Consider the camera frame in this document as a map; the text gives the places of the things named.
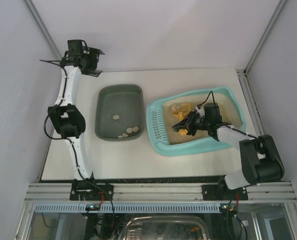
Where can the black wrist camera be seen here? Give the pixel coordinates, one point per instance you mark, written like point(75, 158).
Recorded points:
point(212, 112)
point(75, 47)

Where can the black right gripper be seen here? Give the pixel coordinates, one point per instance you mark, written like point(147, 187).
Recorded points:
point(191, 124)

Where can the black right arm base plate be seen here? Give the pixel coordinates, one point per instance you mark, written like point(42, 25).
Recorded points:
point(220, 192)

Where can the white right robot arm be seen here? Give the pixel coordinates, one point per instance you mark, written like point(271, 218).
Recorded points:
point(260, 160)

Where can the teal cat litter box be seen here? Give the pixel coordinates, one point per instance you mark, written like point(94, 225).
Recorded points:
point(157, 130)

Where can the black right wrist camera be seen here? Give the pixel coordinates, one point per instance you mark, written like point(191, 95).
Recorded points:
point(212, 112)

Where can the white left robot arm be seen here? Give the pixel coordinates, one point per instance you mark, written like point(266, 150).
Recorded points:
point(67, 120)

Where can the right aluminium frame post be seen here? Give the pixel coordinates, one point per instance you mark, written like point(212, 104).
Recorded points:
point(265, 35)

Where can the yellow litter scoop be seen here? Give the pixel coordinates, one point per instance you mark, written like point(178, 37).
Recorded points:
point(181, 110)

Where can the aluminium mounting rail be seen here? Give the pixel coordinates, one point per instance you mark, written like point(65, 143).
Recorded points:
point(277, 192)

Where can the grey plastic waste tray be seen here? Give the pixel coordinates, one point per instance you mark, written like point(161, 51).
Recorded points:
point(125, 100)

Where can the steel wire basket below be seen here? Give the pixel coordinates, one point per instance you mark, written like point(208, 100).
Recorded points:
point(166, 227)

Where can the right side aluminium rail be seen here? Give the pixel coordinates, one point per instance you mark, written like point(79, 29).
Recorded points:
point(251, 102)

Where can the left aluminium frame post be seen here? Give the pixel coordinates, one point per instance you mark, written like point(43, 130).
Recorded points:
point(42, 28)

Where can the light blue slotted cable duct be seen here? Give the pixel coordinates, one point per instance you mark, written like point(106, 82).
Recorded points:
point(127, 208)

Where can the beige cat litter pellets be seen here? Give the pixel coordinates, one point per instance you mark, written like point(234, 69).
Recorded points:
point(228, 112)

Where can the aluminium frame post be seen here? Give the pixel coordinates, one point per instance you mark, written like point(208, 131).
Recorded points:
point(42, 28)
point(265, 35)

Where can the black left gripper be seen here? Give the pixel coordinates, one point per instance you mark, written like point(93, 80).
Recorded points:
point(95, 62)

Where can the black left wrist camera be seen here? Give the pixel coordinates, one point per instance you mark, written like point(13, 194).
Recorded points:
point(75, 47)

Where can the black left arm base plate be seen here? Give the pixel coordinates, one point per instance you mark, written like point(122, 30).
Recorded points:
point(90, 190)

